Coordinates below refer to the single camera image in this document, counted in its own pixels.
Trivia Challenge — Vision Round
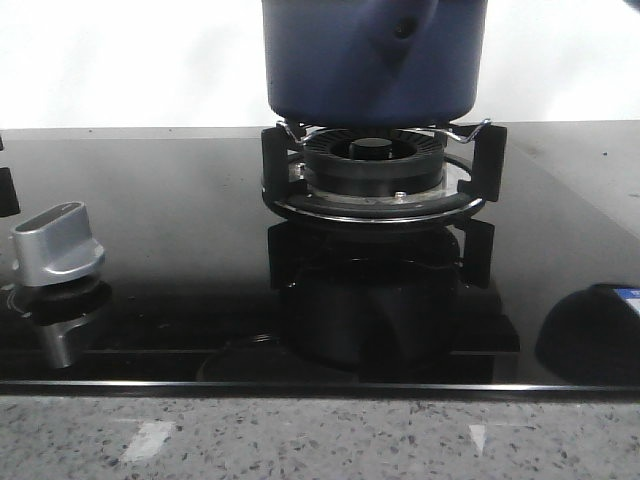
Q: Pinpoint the silver stove control knob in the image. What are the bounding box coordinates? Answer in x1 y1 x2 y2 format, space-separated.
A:
11 201 106 287

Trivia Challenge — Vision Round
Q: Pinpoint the black pan support grate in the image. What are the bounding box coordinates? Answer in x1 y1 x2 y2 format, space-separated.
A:
261 119 507 225

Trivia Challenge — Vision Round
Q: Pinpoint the black gas burner head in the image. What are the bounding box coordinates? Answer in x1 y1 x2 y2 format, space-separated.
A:
303 129 444 197

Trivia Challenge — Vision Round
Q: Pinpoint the blue label sticker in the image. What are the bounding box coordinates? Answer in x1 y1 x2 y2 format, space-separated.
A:
614 288 640 316

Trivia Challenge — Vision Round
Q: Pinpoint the dark blue cooking pot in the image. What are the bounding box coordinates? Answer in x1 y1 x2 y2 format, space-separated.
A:
262 0 488 128

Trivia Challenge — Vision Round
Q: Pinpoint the black glass cooktop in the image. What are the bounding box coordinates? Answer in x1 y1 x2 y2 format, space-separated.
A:
1 130 639 401

